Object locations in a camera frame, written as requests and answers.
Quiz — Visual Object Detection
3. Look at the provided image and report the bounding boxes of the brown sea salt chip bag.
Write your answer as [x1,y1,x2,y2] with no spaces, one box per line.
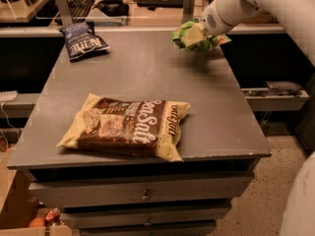
[58,93,190,162]

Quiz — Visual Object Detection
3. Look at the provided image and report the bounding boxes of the grey metal rail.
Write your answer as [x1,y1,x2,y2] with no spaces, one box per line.
[242,81,309,111]

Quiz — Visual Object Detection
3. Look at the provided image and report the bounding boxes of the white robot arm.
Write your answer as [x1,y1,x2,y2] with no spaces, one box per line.
[183,0,315,236]

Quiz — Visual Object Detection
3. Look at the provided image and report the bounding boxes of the black laptop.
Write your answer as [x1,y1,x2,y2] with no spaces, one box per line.
[137,0,183,8]

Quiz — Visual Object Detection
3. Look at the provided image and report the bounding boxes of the blue Kettle chip bag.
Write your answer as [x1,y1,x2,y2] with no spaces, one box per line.
[59,22,109,61]

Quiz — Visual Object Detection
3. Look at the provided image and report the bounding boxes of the black headphones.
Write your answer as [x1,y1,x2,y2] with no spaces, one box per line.
[95,0,129,17]

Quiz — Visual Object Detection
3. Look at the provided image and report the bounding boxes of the black keyboard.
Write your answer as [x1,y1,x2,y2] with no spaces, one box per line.
[54,0,95,26]

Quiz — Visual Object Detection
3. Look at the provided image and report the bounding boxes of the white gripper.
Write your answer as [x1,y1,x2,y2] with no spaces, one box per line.
[181,1,232,47]

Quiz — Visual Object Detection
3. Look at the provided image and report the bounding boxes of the orange fruit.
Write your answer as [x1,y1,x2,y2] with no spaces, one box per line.
[29,217,45,228]

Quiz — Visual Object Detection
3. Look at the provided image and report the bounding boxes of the green rice chip bag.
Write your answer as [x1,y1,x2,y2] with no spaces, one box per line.
[171,20,231,53]

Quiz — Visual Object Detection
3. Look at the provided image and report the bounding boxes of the red snack packet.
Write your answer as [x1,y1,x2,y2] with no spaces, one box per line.
[44,207,61,223]

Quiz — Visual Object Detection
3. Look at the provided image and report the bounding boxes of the white power strip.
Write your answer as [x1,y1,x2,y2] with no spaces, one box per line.
[0,90,18,102]

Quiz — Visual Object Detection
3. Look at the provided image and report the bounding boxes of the grey drawer cabinet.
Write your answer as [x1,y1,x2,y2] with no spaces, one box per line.
[8,29,271,236]

